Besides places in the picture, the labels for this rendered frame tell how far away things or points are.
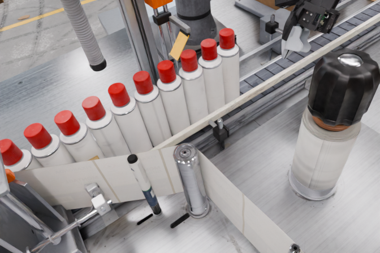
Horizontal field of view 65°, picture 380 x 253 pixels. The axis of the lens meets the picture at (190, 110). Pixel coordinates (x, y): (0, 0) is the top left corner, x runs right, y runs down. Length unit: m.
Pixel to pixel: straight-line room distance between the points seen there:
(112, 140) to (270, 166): 0.33
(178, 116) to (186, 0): 0.45
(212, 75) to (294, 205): 0.31
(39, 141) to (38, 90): 0.57
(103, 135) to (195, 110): 0.22
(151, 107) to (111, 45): 0.63
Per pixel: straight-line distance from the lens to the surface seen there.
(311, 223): 0.61
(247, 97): 0.75
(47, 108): 1.03
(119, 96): 0.56
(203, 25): 1.03
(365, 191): 0.67
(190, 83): 0.62
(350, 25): 1.09
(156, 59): 0.73
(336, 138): 0.49
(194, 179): 0.49
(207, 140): 0.73
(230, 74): 0.69
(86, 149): 0.59
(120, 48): 1.16
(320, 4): 0.80
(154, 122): 0.63
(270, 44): 0.83
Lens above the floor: 1.43
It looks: 46 degrees down
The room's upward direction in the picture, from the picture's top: 11 degrees counter-clockwise
